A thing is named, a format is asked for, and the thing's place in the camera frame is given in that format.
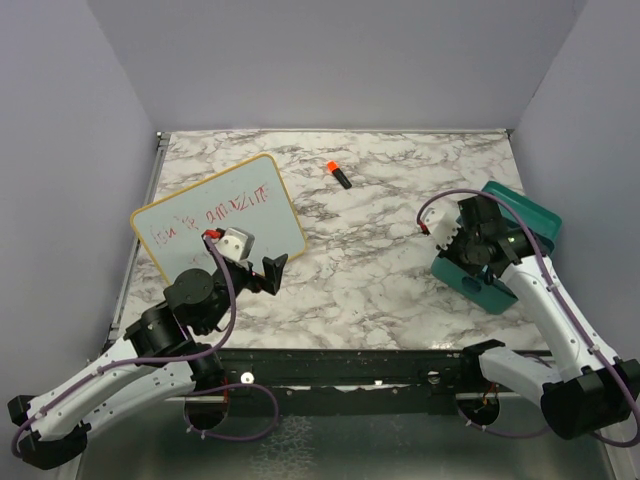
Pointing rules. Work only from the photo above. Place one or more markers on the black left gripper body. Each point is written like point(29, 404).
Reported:
point(214, 321)

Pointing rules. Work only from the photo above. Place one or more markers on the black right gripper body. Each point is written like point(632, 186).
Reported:
point(462, 250)

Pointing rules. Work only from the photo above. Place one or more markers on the teal medicine box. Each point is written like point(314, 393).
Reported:
point(490, 293)

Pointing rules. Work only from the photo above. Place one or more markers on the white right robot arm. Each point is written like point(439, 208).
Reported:
point(590, 386)

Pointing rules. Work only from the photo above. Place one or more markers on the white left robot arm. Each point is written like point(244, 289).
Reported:
point(157, 358)

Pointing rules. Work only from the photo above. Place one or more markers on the yellow framed whiteboard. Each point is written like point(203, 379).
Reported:
point(250, 196)

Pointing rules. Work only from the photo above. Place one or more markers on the orange black highlighter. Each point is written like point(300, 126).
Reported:
point(339, 175)

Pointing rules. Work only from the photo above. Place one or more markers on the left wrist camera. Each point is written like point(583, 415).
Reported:
point(232, 243)

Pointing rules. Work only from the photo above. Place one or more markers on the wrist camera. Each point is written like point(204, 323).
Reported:
point(232, 243)
point(442, 227)

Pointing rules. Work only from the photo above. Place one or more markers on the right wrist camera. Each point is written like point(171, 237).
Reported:
point(442, 227)

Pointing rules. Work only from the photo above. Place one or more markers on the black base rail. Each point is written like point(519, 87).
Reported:
point(347, 382)

